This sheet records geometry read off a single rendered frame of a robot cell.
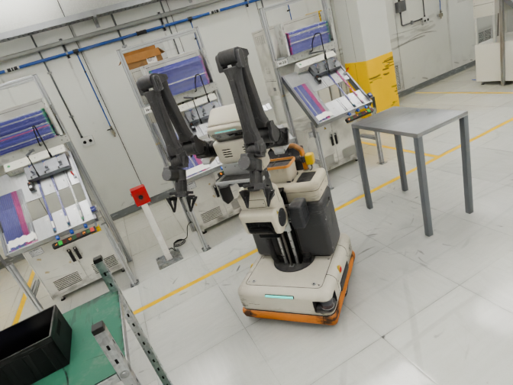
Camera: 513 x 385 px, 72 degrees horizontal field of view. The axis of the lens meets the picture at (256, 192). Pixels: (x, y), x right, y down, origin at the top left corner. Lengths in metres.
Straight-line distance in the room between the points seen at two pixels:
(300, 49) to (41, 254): 3.18
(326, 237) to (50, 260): 2.47
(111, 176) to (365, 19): 4.18
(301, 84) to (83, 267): 2.81
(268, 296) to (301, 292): 0.21
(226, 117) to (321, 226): 0.90
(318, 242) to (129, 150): 3.39
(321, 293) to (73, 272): 2.40
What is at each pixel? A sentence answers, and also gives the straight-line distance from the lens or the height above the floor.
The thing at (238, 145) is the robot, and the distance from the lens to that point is 1.80.
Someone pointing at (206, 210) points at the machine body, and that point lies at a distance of 3.64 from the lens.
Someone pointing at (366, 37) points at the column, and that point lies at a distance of 5.84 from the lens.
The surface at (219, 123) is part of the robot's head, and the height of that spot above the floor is 1.32.
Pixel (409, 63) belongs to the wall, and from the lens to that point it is 7.16.
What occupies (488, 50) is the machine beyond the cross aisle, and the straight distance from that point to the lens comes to 6.64.
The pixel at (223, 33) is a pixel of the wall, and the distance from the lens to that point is 5.31.
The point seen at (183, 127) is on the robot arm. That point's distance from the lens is 1.81.
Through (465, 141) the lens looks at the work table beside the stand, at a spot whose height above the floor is 0.59.
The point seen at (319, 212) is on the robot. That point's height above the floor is 0.62.
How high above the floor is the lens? 1.63
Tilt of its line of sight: 22 degrees down
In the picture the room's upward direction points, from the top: 18 degrees counter-clockwise
